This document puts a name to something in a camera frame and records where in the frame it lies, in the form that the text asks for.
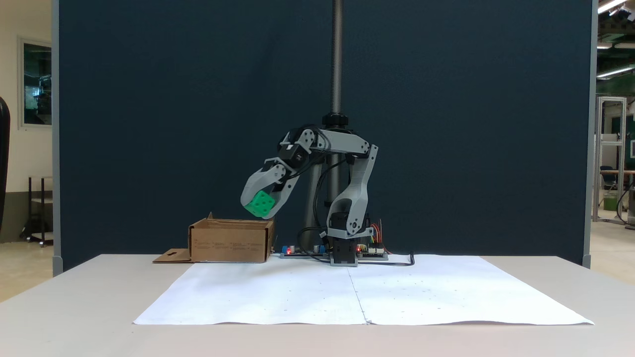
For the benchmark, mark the white paper sheet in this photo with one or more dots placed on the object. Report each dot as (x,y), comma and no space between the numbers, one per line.
(258,292)
(471,292)

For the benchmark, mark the black rolling cart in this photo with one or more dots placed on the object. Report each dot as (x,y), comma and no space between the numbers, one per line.
(42,213)

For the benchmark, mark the green dice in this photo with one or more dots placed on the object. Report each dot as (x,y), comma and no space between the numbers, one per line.
(260,204)

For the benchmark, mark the blue circuit board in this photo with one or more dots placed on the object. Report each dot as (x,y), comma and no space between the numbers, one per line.
(300,252)

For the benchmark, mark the framed wall window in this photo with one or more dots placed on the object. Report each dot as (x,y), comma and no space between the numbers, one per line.
(37,84)

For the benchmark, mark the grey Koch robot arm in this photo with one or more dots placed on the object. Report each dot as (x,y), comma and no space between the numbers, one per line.
(358,183)

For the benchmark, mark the black rounded object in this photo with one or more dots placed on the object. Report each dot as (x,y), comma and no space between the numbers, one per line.
(4,158)

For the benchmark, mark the aluminium frame rack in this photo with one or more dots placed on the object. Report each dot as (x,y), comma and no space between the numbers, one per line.
(610,148)

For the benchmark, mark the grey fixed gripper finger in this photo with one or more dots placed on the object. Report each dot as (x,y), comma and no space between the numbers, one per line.
(287,193)

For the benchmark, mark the threaded metal pole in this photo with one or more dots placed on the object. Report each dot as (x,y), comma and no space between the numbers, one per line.
(337,59)

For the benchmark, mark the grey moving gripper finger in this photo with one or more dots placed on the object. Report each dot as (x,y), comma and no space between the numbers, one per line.
(258,181)

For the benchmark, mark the brown cardboard box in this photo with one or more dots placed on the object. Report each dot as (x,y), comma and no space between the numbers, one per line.
(228,243)

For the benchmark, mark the dark blue partition panel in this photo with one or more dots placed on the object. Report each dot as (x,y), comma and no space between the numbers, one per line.
(173,99)

